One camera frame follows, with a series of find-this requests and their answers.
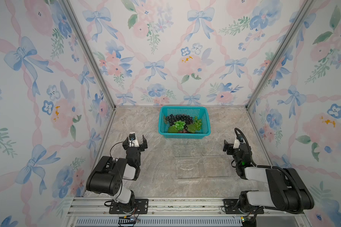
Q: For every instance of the teal plastic basket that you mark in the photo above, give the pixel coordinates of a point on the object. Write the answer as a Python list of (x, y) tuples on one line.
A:
[(170, 132)]

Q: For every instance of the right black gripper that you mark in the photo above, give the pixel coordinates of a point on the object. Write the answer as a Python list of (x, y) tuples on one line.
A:
[(230, 149)]

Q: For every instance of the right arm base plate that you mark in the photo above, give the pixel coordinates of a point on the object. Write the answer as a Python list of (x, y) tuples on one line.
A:
[(234, 206)]

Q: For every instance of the dark purple grape bunch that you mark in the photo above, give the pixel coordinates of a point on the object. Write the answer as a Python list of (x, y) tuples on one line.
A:
[(171, 119)]

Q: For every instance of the green grape leaf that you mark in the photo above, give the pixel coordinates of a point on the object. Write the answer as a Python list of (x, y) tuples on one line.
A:
[(191, 128)]

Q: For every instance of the clear plastic clamshell container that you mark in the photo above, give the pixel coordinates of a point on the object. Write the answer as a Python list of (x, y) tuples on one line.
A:
[(187, 161)]

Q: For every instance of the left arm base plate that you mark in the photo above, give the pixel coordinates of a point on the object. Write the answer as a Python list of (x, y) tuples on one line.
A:
[(135, 206)]

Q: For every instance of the green grape bunch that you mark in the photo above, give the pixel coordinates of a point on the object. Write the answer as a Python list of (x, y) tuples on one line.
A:
[(198, 123), (179, 125)]

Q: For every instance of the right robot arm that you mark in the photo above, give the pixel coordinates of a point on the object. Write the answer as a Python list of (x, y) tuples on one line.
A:
[(286, 190)]

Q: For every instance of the aluminium front rail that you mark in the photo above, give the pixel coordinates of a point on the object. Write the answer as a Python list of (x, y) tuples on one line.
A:
[(161, 212)]

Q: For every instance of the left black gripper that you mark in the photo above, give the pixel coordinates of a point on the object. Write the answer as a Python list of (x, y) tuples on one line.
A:
[(143, 145)]

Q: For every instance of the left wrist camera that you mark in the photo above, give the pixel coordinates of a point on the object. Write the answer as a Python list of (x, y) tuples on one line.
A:
[(132, 137)]

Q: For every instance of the red grape bunch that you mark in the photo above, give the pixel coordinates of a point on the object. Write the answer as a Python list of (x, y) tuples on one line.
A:
[(183, 131)]

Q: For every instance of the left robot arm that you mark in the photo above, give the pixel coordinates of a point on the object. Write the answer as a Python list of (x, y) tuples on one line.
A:
[(108, 175)]

